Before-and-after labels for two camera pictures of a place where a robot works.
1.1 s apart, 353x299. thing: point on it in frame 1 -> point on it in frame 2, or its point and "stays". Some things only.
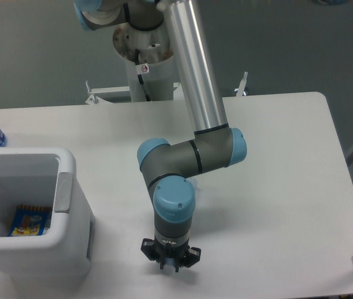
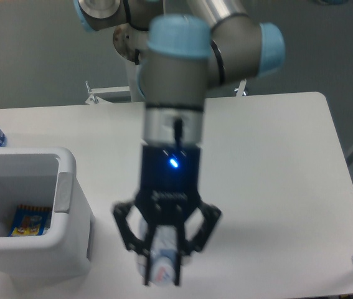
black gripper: (183, 255) -> (170, 194)
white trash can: (41, 177) stays
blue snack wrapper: (30, 221) stays
